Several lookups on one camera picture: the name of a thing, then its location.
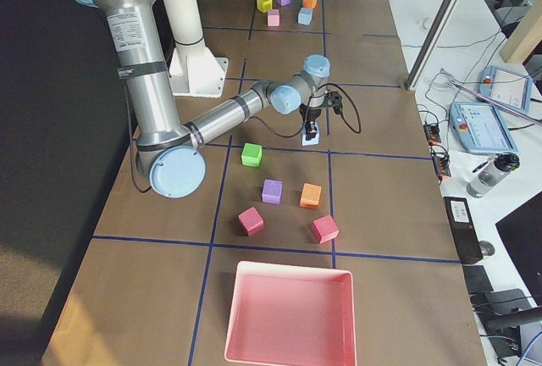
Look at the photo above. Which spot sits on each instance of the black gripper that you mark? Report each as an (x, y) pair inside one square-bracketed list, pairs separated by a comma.
[(310, 113)]

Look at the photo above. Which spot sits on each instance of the light blue block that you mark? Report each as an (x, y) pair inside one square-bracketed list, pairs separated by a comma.
[(304, 16), (310, 141)]

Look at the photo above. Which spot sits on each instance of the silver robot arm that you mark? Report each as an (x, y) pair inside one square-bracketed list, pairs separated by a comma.
[(162, 54)]

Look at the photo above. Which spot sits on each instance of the green foam block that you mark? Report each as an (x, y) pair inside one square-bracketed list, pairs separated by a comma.
[(251, 155)]

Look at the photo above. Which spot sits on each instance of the orange foam block left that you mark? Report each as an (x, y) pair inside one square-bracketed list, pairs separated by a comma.
[(310, 196)]

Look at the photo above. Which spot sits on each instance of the orange foam block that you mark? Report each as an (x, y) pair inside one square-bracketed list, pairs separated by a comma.
[(310, 196), (311, 4)]

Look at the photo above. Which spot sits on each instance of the purple foam block left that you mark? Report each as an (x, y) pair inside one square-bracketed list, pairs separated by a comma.
[(272, 191)]

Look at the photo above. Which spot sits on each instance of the red foam block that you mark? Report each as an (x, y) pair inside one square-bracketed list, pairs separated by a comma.
[(324, 229)]

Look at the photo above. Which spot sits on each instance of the dark pink foam block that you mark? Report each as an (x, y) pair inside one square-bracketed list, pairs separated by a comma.
[(251, 221)]

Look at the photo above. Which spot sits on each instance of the light pink foam block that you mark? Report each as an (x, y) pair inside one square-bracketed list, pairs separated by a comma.
[(273, 18)]

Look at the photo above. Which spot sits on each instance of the orange foam block right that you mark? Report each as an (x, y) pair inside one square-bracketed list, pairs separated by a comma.
[(311, 4)]

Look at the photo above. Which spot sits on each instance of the yellow foam block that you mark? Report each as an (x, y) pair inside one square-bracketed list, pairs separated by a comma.
[(264, 6)]

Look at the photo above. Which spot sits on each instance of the teach pendant near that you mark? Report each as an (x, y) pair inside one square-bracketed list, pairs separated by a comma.
[(480, 128)]

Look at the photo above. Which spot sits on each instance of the teach pendant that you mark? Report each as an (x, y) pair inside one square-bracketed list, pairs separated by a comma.
[(480, 128), (508, 87)]

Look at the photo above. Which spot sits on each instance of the white side table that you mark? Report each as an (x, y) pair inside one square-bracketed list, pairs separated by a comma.
[(470, 41)]

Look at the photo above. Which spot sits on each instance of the clear water bottle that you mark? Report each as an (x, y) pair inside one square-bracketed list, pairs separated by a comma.
[(492, 173)]

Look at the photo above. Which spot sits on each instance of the pink tray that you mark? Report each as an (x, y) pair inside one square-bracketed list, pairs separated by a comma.
[(291, 315)]

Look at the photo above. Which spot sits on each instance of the black power box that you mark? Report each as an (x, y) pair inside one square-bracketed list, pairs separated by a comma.
[(462, 230)]

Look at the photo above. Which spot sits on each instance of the teach pendant far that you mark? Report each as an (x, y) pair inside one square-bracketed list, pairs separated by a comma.
[(508, 87)]

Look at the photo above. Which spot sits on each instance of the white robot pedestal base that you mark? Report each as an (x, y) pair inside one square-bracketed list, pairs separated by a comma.
[(194, 70)]

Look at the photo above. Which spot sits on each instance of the aluminium frame post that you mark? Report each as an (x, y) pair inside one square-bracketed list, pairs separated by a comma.
[(430, 42)]

